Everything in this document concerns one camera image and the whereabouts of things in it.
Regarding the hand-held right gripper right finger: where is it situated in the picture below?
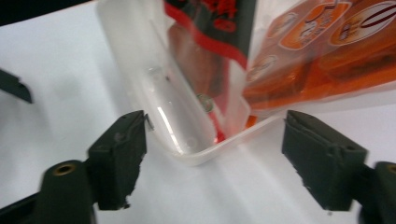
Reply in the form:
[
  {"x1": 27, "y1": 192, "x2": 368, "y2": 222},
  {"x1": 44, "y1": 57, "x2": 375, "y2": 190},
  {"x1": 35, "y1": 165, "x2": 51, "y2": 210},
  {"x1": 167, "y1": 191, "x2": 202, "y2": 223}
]
[{"x1": 281, "y1": 109, "x2": 369, "y2": 212}]

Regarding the clear plastic container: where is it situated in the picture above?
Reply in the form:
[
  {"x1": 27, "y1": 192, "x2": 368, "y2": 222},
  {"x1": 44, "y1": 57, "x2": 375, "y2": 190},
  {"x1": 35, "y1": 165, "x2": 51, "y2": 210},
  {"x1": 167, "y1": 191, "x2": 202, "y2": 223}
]
[{"x1": 95, "y1": 0, "x2": 289, "y2": 167}]

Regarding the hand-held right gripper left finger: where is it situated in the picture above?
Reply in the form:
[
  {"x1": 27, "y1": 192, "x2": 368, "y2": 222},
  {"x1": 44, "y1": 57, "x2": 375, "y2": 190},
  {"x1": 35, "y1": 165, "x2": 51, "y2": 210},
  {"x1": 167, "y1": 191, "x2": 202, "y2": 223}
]
[{"x1": 87, "y1": 109, "x2": 148, "y2": 211}]

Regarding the red and black snack packet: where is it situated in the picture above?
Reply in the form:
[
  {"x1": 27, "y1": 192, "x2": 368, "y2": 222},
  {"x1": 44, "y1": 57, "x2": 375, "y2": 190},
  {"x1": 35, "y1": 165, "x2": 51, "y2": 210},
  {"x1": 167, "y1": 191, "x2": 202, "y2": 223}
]
[{"x1": 163, "y1": 0, "x2": 259, "y2": 145}]

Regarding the large orange snack packet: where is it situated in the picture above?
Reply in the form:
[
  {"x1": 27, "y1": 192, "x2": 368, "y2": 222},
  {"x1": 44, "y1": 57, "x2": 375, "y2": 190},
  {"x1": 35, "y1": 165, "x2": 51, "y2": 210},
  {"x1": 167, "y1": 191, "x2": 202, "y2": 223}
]
[{"x1": 242, "y1": 0, "x2": 396, "y2": 112}]

